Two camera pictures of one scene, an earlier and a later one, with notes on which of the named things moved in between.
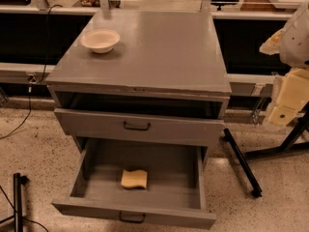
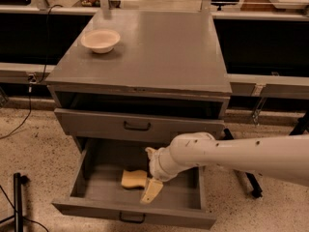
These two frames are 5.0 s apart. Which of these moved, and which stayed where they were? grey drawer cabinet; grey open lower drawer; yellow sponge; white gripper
Moved: white gripper
Stayed: yellow sponge; grey open lower drawer; grey drawer cabinet
